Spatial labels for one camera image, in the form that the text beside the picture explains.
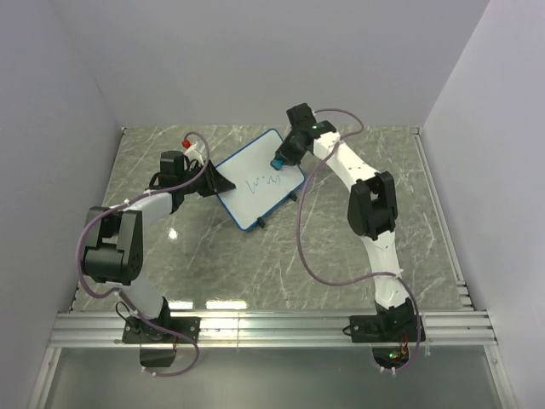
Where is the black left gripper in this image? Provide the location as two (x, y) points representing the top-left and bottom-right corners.
(179, 160), (235, 199)

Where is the blue whiteboard eraser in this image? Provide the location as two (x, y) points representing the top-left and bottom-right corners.
(271, 158), (284, 170)

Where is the blue framed whiteboard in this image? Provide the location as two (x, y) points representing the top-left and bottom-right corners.
(216, 129), (306, 231)

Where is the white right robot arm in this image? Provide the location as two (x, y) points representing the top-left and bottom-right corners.
(271, 103), (422, 343)

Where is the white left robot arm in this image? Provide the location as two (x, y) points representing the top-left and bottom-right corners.
(76, 148), (236, 343)

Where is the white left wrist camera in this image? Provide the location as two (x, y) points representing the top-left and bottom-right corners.
(181, 140), (207, 164)

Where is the metal wire whiteboard stand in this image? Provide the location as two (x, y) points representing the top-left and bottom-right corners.
(256, 190), (298, 228)

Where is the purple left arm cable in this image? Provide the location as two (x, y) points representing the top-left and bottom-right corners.
(76, 132), (210, 377)

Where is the aluminium side rail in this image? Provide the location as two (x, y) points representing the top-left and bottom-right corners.
(411, 127), (475, 311)

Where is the aluminium mounting rail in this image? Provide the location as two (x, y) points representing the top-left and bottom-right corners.
(49, 310), (497, 349)

